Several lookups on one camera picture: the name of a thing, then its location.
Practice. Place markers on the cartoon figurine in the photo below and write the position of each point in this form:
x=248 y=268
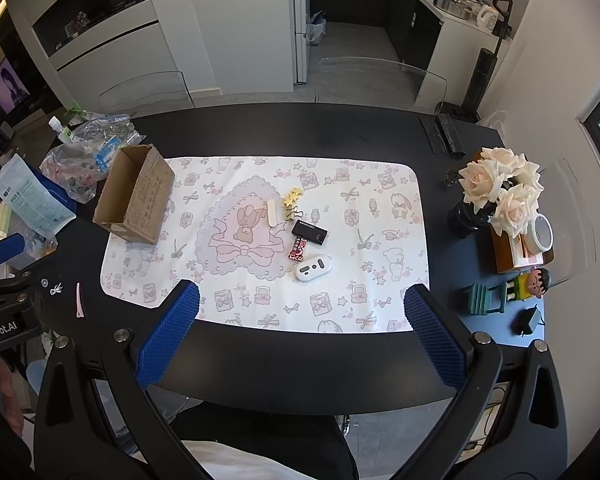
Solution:
x=535 y=282

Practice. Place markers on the clear acrylic chair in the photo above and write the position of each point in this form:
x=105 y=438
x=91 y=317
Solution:
x=380 y=82
x=575 y=220
x=145 y=87

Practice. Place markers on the white tape roll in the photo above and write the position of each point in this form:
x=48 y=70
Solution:
x=540 y=235

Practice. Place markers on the white pink printed mat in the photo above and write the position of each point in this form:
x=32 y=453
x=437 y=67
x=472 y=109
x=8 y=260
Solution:
x=360 y=220

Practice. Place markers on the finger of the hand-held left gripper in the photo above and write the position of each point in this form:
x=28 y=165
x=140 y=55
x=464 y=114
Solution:
x=0 y=255
x=5 y=286

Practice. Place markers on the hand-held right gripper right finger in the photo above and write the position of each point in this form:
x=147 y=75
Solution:
x=437 y=335

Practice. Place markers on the television screen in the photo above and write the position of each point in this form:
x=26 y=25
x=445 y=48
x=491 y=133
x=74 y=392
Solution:
x=7 y=85

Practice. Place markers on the clear bottle with white cap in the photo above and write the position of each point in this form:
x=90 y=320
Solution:
x=61 y=131

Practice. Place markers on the black upright vacuum cleaner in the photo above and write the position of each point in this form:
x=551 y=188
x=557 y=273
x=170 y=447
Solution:
x=482 y=72

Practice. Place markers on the white rose bouquet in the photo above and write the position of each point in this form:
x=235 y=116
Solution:
x=500 y=185

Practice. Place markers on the clear plastic bag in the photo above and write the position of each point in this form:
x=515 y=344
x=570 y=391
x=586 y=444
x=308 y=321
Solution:
x=120 y=127

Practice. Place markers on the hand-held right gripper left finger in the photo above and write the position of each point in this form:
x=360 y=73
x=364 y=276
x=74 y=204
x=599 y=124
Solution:
x=172 y=330

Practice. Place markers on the yellow star hair clip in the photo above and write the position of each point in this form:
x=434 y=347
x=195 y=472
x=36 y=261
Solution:
x=293 y=196

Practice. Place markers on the black kitchen counter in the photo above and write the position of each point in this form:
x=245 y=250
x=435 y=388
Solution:
x=420 y=25

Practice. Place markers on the blue and white pouch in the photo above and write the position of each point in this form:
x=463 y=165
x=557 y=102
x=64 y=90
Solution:
x=30 y=195

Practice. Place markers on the person's own body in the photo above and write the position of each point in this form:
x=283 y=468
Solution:
x=260 y=460

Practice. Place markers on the white wall cabinet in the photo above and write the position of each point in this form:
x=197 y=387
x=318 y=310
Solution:
x=180 y=10

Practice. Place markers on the black remote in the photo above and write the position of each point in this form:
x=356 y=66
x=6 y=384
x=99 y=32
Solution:
x=451 y=135

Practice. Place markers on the blue packet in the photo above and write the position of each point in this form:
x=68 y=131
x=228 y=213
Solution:
x=106 y=152

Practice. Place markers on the steel pot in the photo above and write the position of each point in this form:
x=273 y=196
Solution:
x=450 y=2

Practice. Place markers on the black rectangular case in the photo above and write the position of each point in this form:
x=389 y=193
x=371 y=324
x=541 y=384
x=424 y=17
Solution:
x=310 y=232

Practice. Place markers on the wooden tissue box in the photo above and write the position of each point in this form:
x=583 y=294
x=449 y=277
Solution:
x=502 y=255

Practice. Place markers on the yellow binder clip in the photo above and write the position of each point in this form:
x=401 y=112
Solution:
x=292 y=214

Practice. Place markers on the black power adapter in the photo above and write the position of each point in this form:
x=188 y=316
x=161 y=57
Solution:
x=527 y=321

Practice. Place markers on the white eraser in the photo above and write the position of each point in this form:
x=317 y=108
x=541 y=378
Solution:
x=272 y=210

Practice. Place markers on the clear bag with red print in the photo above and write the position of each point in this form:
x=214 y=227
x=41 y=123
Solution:
x=70 y=170

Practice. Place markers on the green miniature chair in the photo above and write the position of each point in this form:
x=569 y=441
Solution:
x=485 y=300

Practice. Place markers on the brown cardboard box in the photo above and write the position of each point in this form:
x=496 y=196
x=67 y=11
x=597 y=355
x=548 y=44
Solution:
x=145 y=195

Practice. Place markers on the red candy wrapper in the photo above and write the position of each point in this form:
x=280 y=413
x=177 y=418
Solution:
x=297 y=249

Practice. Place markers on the grey flat remote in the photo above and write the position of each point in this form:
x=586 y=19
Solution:
x=431 y=135

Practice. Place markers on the black vase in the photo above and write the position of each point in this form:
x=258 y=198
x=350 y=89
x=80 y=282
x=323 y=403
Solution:
x=462 y=220

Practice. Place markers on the pink hair clip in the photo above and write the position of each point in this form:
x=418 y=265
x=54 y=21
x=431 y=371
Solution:
x=80 y=300

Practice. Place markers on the white refrigerator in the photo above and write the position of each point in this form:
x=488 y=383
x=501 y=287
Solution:
x=300 y=20

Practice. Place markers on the small dark ornament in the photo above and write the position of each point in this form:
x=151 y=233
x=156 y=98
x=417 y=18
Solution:
x=451 y=176

